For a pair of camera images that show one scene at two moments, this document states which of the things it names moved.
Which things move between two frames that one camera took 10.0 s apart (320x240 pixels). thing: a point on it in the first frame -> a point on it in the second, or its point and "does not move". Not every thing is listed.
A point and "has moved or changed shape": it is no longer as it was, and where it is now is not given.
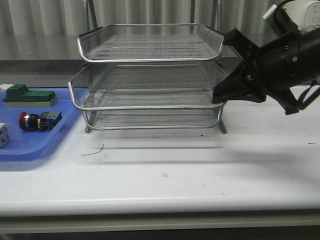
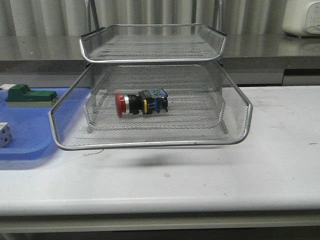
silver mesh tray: [186, 85] has moved or changed shape
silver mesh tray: [133, 42] does not move
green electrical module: [19, 95] does not move
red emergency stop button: [45, 121] -> [149, 101]
